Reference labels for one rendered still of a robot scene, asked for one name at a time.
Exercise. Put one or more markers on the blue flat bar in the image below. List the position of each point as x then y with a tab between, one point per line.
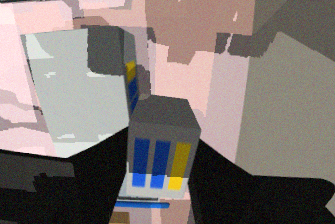
163	205

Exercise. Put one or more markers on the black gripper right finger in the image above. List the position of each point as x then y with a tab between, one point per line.
223	193

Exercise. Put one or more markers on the tan rectangular box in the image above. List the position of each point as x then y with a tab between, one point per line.
120	218

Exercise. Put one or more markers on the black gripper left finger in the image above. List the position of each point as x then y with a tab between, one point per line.
87	182

